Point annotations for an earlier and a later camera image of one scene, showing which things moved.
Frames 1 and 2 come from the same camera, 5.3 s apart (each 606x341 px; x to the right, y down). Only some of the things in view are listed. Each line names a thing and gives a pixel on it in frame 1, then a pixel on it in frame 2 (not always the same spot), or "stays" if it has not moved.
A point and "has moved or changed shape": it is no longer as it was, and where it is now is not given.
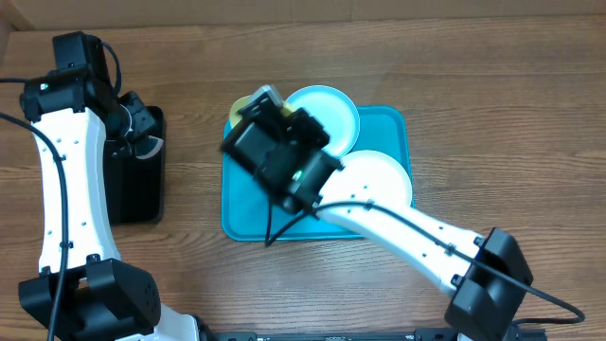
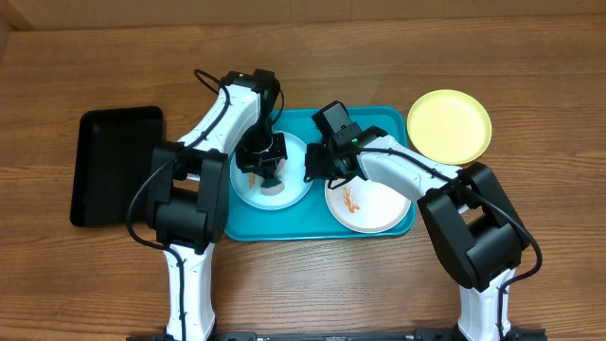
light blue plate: [334, 112] -> [292, 171]
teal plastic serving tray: [245, 193] stays
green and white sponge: [148, 146] has moved or changed shape
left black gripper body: [133, 122] -> [260, 149]
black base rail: [433, 334] stays
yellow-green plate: [287, 109] has moved or changed shape
